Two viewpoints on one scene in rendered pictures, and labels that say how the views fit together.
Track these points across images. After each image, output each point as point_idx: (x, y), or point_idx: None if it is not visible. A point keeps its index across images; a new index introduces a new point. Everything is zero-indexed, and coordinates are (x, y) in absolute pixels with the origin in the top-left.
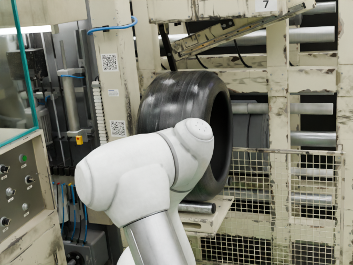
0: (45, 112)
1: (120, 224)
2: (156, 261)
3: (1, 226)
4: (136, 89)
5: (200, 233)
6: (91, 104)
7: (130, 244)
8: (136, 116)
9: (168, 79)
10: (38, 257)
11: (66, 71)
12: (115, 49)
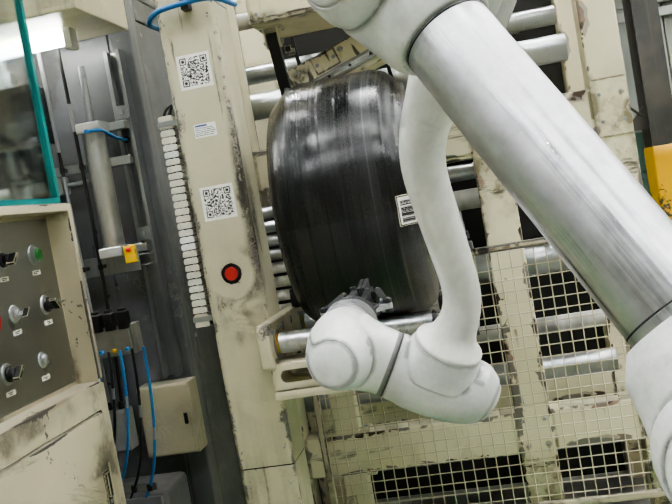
0: None
1: (412, 26)
2: (504, 64)
3: (3, 383)
4: (244, 130)
5: None
6: (144, 193)
7: (437, 61)
8: (251, 180)
9: (316, 82)
10: (79, 471)
11: (95, 122)
12: (206, 43)
